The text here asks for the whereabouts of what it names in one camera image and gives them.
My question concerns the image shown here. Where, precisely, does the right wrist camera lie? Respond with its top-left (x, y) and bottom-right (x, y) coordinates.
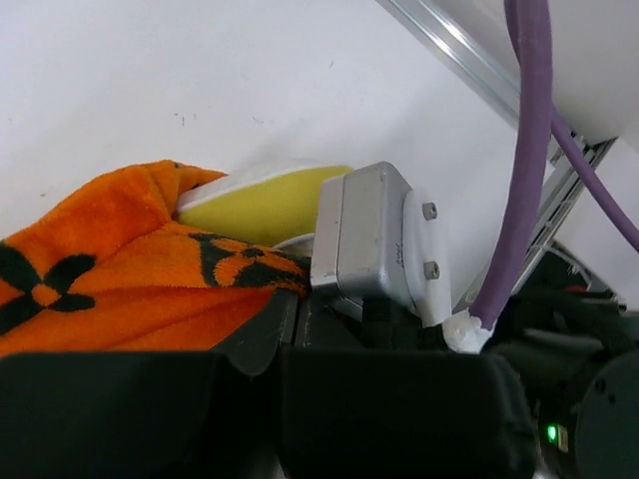
top-left (310, 162), bottom-right (452, 327)

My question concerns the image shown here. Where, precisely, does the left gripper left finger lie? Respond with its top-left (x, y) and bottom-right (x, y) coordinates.
top-left (213, 293), bottom-right (299, 375)

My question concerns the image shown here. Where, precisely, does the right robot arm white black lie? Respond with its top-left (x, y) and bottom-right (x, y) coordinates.
top-left (486, 245), bottom-right (638, 478)

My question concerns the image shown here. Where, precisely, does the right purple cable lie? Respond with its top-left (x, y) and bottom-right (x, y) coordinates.
top-left (471, 0), bottom-right (639, 333)

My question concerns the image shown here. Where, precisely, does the cream white pillow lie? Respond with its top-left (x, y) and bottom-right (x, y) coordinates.
top-left (176, 159), bottom-right (352, 246)

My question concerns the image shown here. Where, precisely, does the aluminium side rail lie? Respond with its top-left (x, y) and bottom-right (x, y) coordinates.
top-left (382, 1), bottom-right (618, 313)

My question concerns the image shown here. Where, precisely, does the orange patterned pillowcase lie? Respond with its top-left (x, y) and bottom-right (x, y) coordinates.
top-left (1, 161), bottom-right (310, 355)

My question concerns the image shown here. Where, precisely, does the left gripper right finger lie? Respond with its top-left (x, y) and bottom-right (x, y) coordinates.
top-left (294, 293), bottom-right (363, 350)

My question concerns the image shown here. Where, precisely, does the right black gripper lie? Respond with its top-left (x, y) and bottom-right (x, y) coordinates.
top-left (491, 245), bottom-right (638, 399)

